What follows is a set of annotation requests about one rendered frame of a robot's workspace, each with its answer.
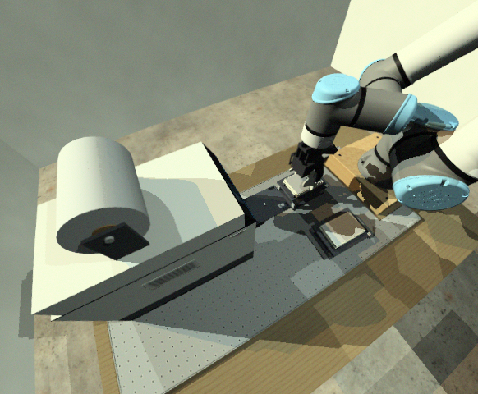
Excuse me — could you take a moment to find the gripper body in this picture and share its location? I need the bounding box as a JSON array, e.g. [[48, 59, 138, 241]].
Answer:
[[288, 141, 325, 178]]

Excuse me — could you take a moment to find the white roll of foil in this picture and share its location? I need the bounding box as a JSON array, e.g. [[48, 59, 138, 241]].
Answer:
[[56, 136, 150, 254]]

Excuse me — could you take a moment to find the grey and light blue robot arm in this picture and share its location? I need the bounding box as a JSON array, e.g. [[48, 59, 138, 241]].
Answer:
[[301, 0, 478, 211]]

